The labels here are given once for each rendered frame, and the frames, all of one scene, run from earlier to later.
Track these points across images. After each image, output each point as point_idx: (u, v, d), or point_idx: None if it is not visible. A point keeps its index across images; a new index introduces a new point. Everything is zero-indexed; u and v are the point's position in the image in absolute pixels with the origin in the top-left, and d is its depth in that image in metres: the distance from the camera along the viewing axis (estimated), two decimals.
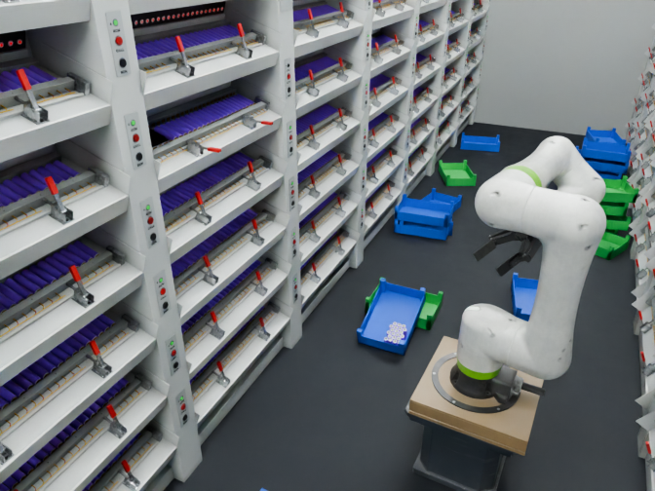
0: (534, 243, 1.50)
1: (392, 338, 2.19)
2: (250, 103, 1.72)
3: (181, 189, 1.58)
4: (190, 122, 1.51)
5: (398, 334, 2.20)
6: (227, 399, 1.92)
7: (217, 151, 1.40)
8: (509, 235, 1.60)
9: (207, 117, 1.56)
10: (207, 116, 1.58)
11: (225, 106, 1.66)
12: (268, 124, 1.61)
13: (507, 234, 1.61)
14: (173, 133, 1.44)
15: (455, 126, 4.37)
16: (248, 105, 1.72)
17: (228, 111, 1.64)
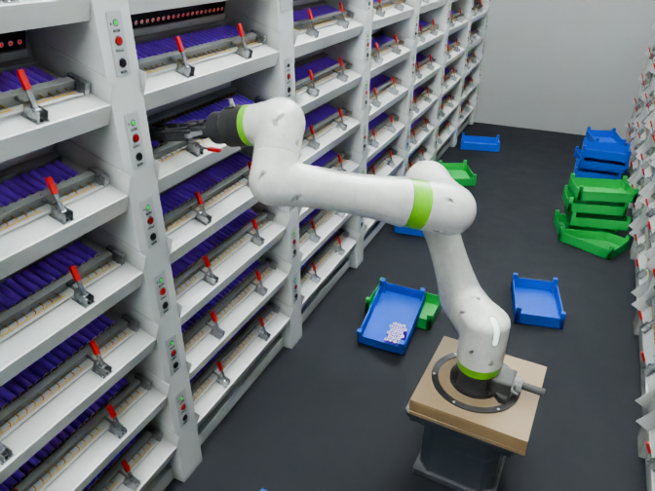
0: (174, 131, 1.27)
1: (392, 338, 2.19)
2: (250, 103, 1.72)
3: (181, 189, 1.58)
4: None
5: (398, 334, 2.20)
6: (227, 399, 1.92)
7: (217, 151, 1.40)
8: (195, 124, 1.32)
9: (207, 117, 1.56)
10: (207, 116, 1.58)
11: (225, 106, 1.66)
12: None
13: (194, 123, 1.33)
14: None
15: (455, 126, 4.37)
16: None
17: None
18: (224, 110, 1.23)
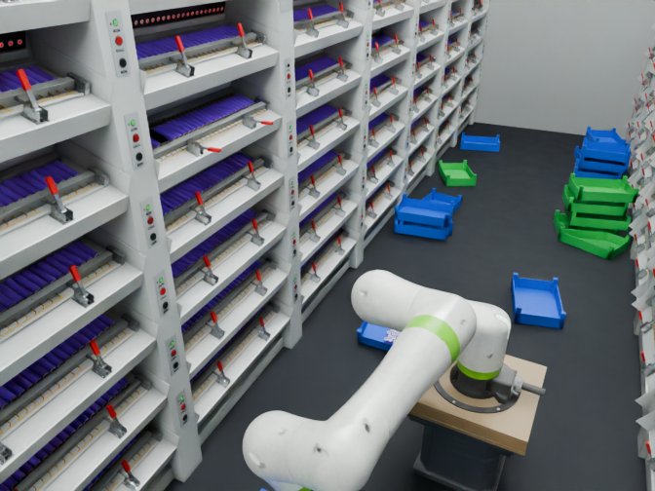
0: None
1: (392, 338, 2.19)
2: (250, 103, 1.72)
3: (181, 189, 1.58)
4: (190, 122, 1.51)
5: (398, 334, 2.20)
6: (227, 399, 1.92)
7: (217, 151, 1.40)
8: None
9: (207, 117, 1.56)
10: (207, 116, 1.58)
11: (225, 106, 1.66)
12: (268, 124, 1.61)
13: None
14: (173, 133, 1.44)
15: (455, 126, 4.37)
16: (248, 105, 1.72)
17: (228, 111, 1.64)
18: None
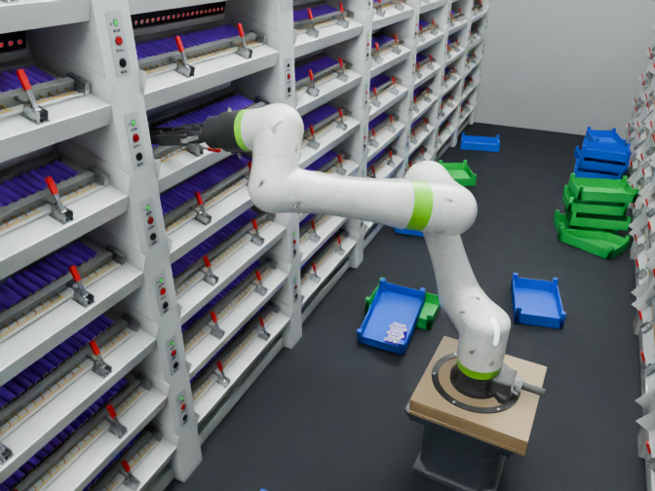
0: None
1: (392, 338, 2.19)
2: (250, 103, 1.72)
3: (181, 189, 1.58)
4: (190, 122, 1.51)
5: (398, 334, 2.20)
6: (227, 399, 1.92)
7: (217, 151, 1.40)
8: None
9: (207, 117, 1.56)
10: (207, 116, 1.58)
11: (225, 106, 1.66)
12: None
13: None
14: None
15: (455, 126, 4.37)
16: (248, 105, 1.72)
17: None
18: None
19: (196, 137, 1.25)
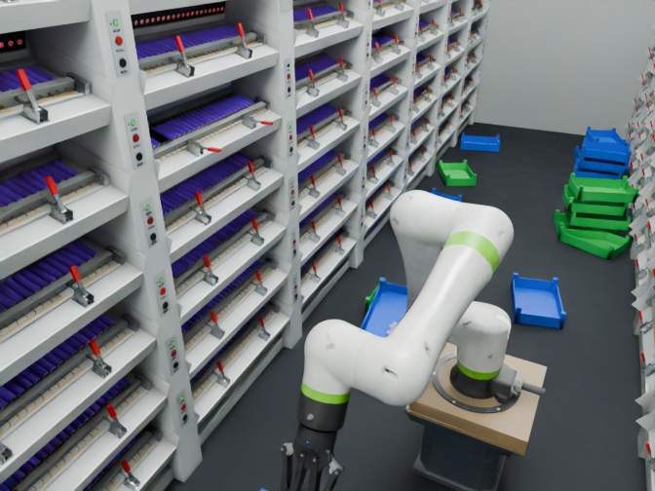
0: None
1: None
2: (250, 103, 1.72)
3: (181, 189, 1.58)
4: (190, 122, 1.51)
5: None
6: (227, 399, 1.92)
7: (217, 151, 1.40)
8: None
9: (207, 117, 1.56)
10: (207, 116, 1.58)
11: (225, 106, 1.66)
12: (268, 124, 1.61)
13: (317, 477, 1.04)
14: (173, 133, 1.44)
15: (455, 126, 4.37)
16: (248, 105, 1.72)
17: (228, 111, 1.64)
18: None
19: (331, 457, 1.01)
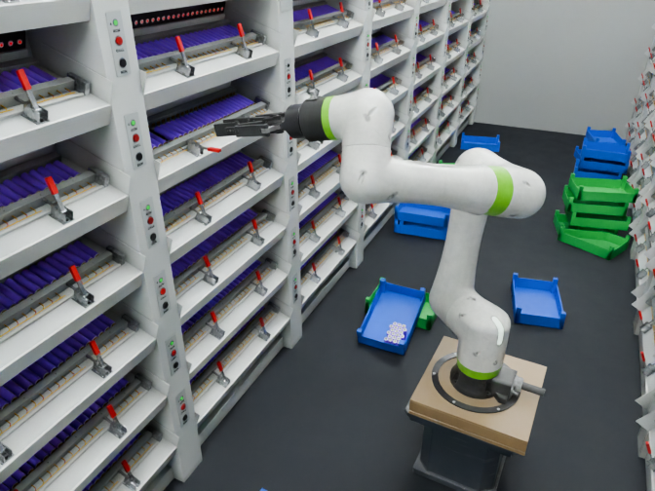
0: (250, 126, 1.20)
1: (392, 338, 2.19)
2: (250, 103, 1.72)
3: (181, 189, 1.58)
4: (190, 122, 1.51)
5: (398, 334, 2.20)
6: (227, 399, 1.92)
7: (217, 151, 1.40)
8: (267, 118, 1.25)
9: (207, 117, 1.56)
10: (207, 116, 1.58)
11: (225, 106, 1.66)
12: None
13: (267, 117, 1.26)
14: (173, 133, 1.44)
15: (455, 126, 4.37)
16: (248, 105, 1.72)
17: (228, 111, 1.64)
18: (306, 102, 1.16)
19: None
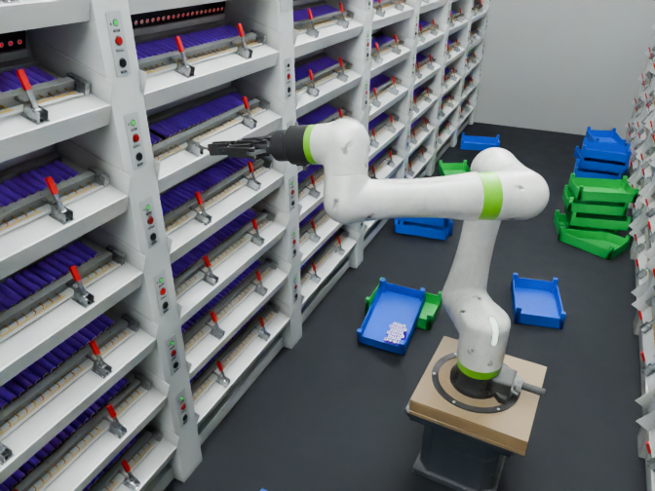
0: None
1: (392, 338, 2.19)
2: None
3: (181, 189, 1.58)
4: (185, 119, 1.52)
5: (398, 334, 2.20)
6: (227, 399, 1.92)
7: None
8: None
9: (202, 115, 1.57)
10: (202, 114, 1.58)
11: (221, 104, 1.66)
12: (244, 99, 1.61)
13: None
14: (169, 132, 1.45)
15: (455, 126, 4.37)
16: (244, 103, 1.72)
17: (223, 109, 1.64)
18: None
19: (263, 151, 1.30)
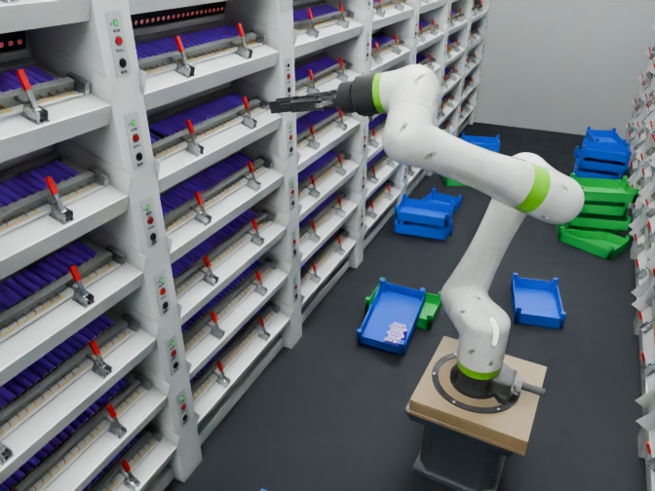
0: None
1: (392, 338, 2.19)
2: None
3: (181, 189, 1.58)
4: (185, 119, 1.52)
5: (398, 334, 2.20)
6: (227, 399, 1.92)
7: (186, 121, 1.40)
8: None
9: (202, 114, 1.57)
10: (202, 114, 1.58)
11: (221, 104, 1.66)
12: (244, 99, 1.61)
13: None
14: (169, 131, 1.45)
15: (455, 126, 4.37)
16: (244, 103, 1.72)
17: (224, 109, 1.64)
18: None
19: (329, 102, 1.30)
